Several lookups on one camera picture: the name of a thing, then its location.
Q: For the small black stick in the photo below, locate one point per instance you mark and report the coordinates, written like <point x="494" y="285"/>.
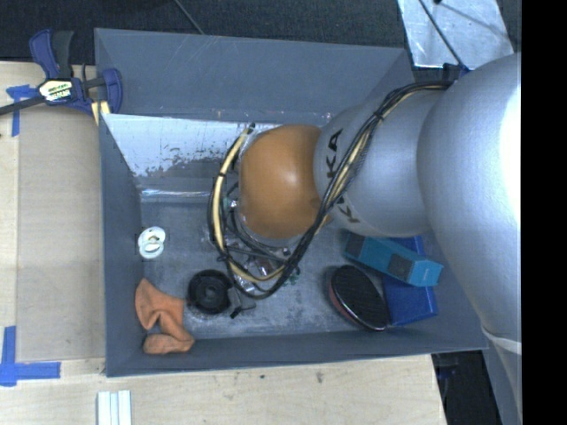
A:
<point x="241" y="309"/>

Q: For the black round ribbed disc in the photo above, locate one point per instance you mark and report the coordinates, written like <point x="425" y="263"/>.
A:
<point x="208" y="291"/>

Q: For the orange cloth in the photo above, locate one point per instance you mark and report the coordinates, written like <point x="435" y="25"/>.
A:
<point x="166" y="317"/>

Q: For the teal box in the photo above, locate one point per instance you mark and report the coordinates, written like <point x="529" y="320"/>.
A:
<point x="390" y="261"/>

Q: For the blue flat box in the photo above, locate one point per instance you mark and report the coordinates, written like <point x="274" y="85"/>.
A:
<point x="409" y="301"/>

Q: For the pale wood flat board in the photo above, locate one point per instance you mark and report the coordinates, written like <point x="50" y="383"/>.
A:
<point x="57" y="237"/>

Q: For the grey metal bin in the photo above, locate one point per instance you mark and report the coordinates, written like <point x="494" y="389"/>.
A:
<point x="177" y="73"/>

